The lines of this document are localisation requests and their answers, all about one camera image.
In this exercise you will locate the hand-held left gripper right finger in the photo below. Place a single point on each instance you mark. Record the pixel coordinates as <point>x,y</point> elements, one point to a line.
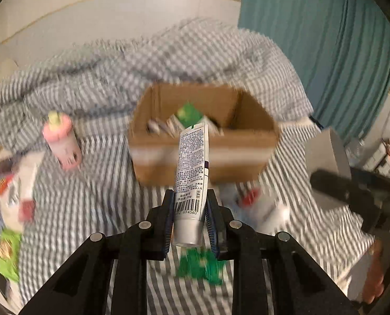
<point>213,228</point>

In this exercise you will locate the pink drinking bottle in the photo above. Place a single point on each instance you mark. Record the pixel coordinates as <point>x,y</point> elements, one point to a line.
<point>62,141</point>

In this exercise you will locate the teal curtain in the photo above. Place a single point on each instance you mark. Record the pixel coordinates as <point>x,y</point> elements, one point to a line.
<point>319,46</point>

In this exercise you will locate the white storage drawers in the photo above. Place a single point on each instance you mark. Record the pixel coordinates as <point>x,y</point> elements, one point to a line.
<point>383,157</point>

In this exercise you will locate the grey white carton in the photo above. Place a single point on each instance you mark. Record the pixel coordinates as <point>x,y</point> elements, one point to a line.
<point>329,151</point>

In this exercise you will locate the cardboard box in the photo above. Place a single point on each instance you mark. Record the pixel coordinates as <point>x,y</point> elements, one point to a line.
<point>195,160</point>

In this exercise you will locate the white headboard with gold trim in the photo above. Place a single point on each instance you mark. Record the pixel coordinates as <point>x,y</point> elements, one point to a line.
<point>99,16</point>

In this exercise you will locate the green white medicine box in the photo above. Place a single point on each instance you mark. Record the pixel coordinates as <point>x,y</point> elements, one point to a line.
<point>188,113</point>

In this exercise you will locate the light green snack packet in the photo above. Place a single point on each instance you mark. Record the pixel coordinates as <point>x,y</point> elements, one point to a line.
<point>8,256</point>

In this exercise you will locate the person's right hand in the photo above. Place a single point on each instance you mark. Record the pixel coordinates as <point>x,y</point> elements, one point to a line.
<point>374,272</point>

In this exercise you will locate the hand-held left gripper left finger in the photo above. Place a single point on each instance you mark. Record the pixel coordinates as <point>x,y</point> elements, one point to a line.
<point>168,226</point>

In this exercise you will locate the grey checked duvet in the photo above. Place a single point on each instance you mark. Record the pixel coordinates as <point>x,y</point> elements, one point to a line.
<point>149,59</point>

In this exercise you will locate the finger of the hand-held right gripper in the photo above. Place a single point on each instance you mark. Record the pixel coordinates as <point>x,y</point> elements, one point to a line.
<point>332,183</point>

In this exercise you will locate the grey checked bed sheet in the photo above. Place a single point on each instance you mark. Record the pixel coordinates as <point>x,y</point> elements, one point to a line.
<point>99,197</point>

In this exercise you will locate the white toothpaste tube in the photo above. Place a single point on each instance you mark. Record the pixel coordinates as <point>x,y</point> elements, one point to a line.
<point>191,177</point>

